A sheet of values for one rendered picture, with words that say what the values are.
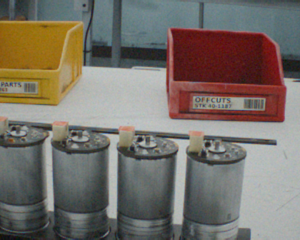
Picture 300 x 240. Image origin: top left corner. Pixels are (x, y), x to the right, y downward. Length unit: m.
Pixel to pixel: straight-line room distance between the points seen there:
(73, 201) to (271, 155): 0.22
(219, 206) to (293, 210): 0.11
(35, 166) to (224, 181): 0.08
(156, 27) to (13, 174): 4.47
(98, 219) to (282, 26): 4.42
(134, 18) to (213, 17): 0.59
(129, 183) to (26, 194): 0.05
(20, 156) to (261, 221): 0.14
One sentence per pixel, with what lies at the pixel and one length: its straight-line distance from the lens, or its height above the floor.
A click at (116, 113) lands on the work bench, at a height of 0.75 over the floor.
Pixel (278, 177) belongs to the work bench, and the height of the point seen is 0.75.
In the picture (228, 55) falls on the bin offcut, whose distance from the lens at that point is 0.63.
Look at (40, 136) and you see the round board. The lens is 0.27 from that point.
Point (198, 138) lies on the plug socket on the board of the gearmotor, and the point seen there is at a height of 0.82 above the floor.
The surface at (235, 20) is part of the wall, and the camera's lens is 4.66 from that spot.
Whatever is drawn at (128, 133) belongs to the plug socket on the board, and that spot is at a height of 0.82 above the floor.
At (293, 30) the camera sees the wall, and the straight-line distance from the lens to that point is 4.67.
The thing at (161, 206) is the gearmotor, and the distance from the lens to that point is 0.26.
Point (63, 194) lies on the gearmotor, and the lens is 0.26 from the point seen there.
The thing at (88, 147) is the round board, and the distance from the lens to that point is 0.25.
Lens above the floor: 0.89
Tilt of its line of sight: 16 degrees down
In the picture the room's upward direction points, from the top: 2 degrees clockwise
